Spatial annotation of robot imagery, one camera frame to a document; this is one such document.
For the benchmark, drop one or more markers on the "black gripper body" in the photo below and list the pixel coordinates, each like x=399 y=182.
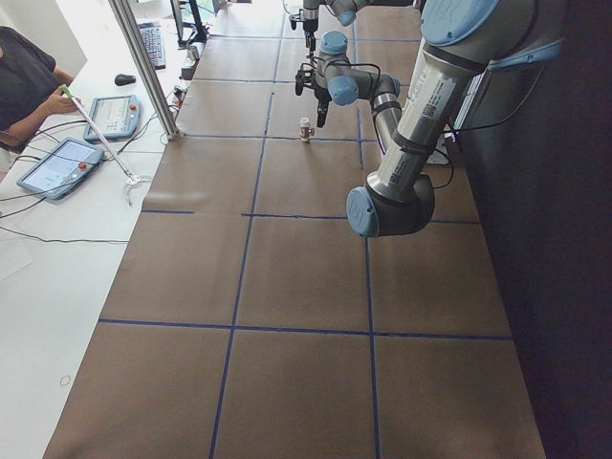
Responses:
x=320 y=94
x=310 y=28

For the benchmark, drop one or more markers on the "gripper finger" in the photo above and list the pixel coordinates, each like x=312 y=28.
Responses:
x=321 y=114
x=311 y=42

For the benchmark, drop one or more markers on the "white PPR pipe fitting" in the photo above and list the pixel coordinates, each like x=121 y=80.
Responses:
x=306 y=130

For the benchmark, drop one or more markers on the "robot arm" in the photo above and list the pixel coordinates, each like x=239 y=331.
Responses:
x=460 y=40
x=345 y=11

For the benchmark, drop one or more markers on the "black monitor stand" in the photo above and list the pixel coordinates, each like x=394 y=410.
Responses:
x=188 y=22

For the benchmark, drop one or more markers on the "white mounting column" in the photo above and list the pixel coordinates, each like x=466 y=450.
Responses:
x=440 y=155

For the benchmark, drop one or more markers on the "black keyboard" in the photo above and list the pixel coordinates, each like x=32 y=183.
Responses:
x=153 y=41

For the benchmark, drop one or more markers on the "black computer mouse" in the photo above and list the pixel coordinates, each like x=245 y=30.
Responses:
x=123 y=80

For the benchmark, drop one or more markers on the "reach grabber stick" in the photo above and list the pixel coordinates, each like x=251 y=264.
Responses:
x=133 y=180

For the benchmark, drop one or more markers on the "far teach pendant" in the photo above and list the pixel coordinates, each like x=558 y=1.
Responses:
x=116 y=117

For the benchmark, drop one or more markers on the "teach pendant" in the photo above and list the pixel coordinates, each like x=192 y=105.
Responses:
x=116 y=117
x=62 y=170

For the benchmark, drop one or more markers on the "near teach pendant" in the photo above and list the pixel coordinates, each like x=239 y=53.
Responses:
x=62 y=170

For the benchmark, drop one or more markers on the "person in black shirt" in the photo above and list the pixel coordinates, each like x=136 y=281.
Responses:
x=31 y=89

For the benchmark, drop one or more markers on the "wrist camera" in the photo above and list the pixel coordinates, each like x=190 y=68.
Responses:
x=295 y=19
x=304 y=78

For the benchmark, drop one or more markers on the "aluminium frame post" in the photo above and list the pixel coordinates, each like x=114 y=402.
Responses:
x=153 y=87

